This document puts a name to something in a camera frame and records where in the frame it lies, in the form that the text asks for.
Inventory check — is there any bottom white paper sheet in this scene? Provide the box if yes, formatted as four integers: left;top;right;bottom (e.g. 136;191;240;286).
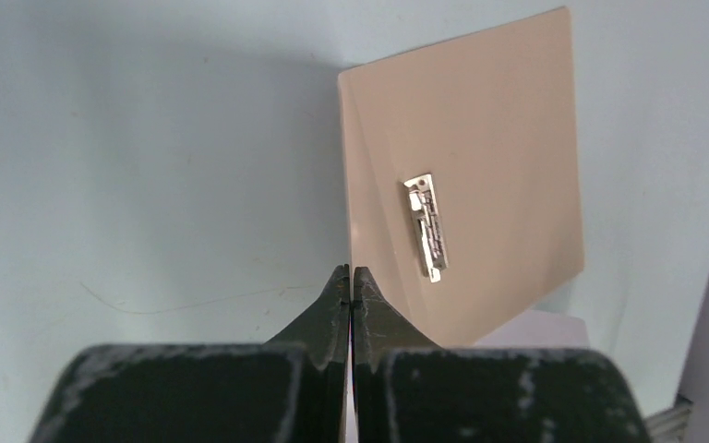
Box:
475;309;590;348

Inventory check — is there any silver metal folder clip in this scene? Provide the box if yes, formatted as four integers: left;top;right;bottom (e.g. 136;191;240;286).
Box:
403;174;449;283

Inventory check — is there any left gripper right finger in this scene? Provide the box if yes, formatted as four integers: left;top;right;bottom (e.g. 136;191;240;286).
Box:
353;268;650;442

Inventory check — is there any tan cardboard folder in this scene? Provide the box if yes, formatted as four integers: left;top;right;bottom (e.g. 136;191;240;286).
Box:
337;7;584;347

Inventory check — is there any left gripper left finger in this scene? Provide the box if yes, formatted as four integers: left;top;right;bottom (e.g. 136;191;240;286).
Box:
30;265;350;442

